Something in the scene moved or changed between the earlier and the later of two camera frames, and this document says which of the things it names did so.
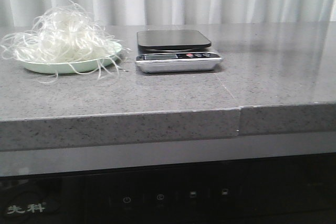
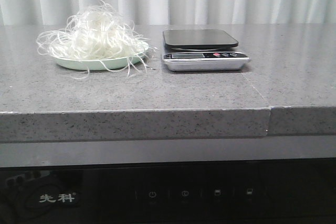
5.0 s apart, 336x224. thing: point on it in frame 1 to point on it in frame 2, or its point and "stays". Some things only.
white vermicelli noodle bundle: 63,39 to 97,33
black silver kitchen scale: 174,51 to 201,50
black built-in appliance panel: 293,189 stays
